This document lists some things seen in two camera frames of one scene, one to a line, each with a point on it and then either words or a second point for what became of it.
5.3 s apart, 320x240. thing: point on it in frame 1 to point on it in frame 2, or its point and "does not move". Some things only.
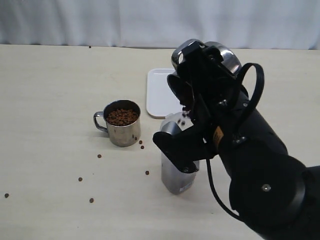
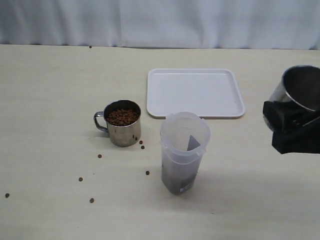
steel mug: x=229 y=57 to x=300 y=84
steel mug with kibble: x=123 y=118 does not move
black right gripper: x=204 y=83 to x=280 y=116
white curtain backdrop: x=264 y=24 does not move
